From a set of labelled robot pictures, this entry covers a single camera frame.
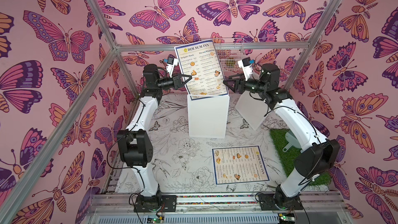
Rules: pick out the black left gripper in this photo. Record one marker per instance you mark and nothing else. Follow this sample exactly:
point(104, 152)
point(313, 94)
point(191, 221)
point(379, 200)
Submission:
point(175, 82)

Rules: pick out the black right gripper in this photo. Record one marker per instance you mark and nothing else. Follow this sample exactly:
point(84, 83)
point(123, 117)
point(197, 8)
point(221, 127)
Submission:
point(241, 85)

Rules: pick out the dim sum menu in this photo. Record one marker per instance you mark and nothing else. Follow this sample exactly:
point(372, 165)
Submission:
point(200, 61)
point(238, 165)

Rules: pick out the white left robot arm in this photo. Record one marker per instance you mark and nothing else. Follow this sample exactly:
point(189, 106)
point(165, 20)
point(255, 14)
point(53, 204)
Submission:
point(135, 147)

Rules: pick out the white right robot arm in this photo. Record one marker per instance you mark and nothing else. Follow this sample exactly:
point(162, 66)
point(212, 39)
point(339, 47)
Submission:
point(318, 153)

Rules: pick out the green succulent plant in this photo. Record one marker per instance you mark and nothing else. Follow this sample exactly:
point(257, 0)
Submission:
point(231, 63)

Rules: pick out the green artificial grass mat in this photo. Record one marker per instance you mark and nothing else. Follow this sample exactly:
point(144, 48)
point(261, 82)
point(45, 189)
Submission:
point(293, 156)

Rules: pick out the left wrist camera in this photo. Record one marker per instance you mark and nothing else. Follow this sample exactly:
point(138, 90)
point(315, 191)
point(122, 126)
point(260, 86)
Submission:
point(171, 62)

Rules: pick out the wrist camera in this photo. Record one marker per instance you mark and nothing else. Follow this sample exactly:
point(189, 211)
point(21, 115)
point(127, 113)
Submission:
point(171, 62)
point(246, 66)

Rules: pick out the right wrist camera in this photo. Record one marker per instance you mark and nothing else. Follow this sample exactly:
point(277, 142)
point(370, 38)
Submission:
point(246, 66)

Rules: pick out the white wire rack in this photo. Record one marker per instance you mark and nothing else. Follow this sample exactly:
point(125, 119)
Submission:
point(229, 51)

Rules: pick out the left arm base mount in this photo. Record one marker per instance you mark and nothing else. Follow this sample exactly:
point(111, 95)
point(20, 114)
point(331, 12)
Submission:
point(156, 203)

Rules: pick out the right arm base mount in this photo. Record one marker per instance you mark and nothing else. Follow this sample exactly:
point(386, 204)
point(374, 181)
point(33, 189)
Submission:
point(278, 202)

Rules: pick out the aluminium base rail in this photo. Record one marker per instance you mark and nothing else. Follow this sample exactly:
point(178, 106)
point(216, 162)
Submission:
point(222, 208)

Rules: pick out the aluminium cage frame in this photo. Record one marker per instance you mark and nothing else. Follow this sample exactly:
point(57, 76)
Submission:
point(26, 184)

